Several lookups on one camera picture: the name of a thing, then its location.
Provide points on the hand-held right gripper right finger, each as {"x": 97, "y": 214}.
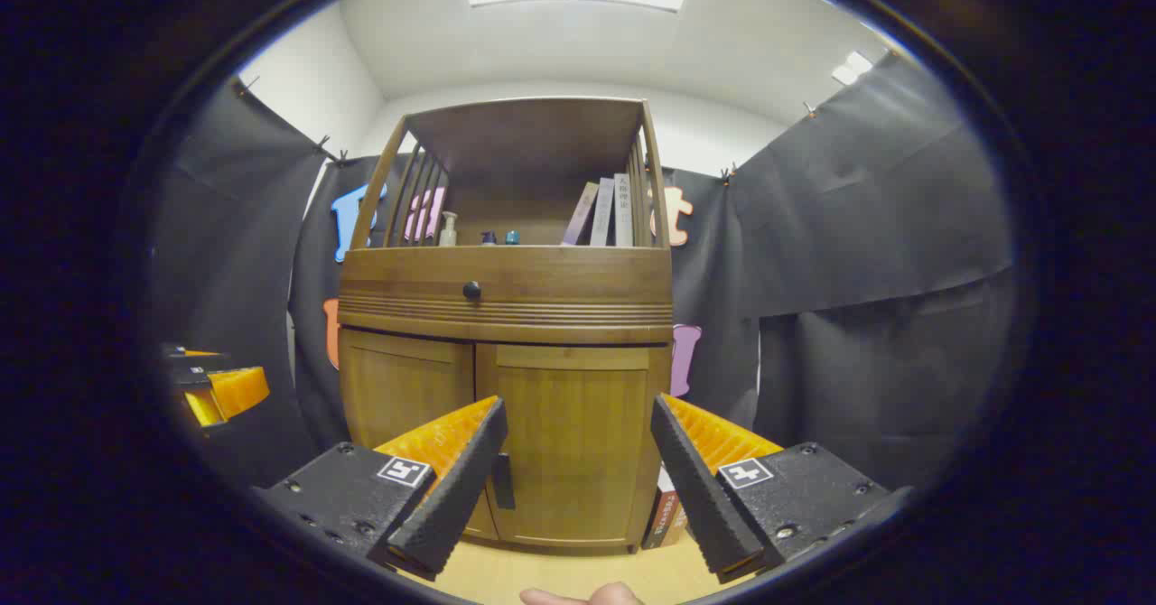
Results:
{"x": 700, "y": 497}

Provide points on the clear pump bottle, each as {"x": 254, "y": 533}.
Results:
{"x": 448, "y": 231}

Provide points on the brown book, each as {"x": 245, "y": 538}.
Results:
{"x": 662, "y": 519}

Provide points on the white book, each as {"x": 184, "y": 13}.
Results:
{"x": 624, "y": 212}

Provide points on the wooden drawer with black knob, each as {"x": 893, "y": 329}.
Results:
{"x": 542, "y": 280}

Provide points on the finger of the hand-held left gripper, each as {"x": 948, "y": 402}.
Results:
{"x": 190, "y": 361}
{"x": 239, "y": 391}

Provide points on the black backdrop cloth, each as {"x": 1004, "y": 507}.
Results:
{"x": 858, "y": 226}

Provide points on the wooden double-door shoe cabinet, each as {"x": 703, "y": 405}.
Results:
{"x": 524, "y": 135}

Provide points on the small ceiling light panel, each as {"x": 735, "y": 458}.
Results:
{"x": 852, "y": 68}

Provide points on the wooden shoe cabinet door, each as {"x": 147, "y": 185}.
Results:
{"x": 397, "y": 388}
{"x": 578, "y": 424}

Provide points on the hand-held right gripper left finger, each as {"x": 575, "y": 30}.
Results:
{"x": 456, "y": 497}

